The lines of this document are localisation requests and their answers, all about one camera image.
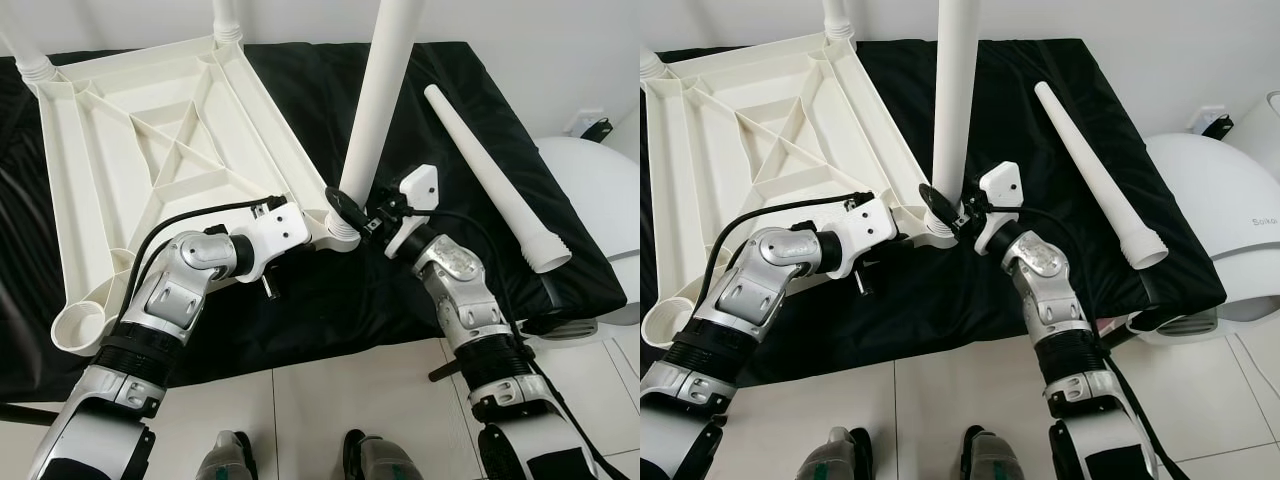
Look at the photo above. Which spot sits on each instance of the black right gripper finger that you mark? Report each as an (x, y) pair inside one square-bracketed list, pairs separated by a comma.
[(347, 208), (940, 205)]

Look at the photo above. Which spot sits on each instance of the white ribbed plastic table top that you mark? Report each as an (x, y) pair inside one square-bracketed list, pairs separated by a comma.
[(90, 200), (690, 200)]

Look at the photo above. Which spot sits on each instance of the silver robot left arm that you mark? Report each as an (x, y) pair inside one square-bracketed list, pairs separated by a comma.
[(750, 290), (170, 300)]

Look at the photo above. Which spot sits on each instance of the black quilted bench cover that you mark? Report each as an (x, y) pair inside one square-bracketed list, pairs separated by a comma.
[(320, 90), (920, 90)]

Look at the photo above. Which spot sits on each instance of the black metal bench leg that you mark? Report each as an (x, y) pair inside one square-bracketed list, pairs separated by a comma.
[(448, 371)]

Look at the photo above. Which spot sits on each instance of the silver robot left leg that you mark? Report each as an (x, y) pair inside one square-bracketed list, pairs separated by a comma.
[(835, 455), (225, 458)]

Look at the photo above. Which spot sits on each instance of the silver robot leg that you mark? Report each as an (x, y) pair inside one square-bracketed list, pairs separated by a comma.
[(835, 455), (225, 458), (385, 460), (1000, 458)]

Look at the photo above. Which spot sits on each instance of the small pink object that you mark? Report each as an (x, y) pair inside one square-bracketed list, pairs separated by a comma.
[(1110, 325)]

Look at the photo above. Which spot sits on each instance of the silver robot right leg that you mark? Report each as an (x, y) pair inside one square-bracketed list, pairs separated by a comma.
[(1000, 458), (385, 460)]

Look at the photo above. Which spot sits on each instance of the white boxy appliance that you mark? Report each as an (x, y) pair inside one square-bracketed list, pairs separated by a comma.
[(1258, 125)]

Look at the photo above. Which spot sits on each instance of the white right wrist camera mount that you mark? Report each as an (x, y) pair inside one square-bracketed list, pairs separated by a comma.
[(1003, 185), (418, 188)]

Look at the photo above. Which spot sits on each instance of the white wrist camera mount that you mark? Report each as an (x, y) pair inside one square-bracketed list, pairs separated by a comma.
[(1003, 185), (418, 188), (865, 225), (275, 228)]

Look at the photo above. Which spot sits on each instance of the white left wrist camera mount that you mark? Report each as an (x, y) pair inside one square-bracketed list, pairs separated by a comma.
[(865, 225), (275, 228)]

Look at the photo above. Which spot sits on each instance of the wall socket with black plug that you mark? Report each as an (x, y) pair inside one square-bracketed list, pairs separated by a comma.
[(1212, 122), (592, 126)]

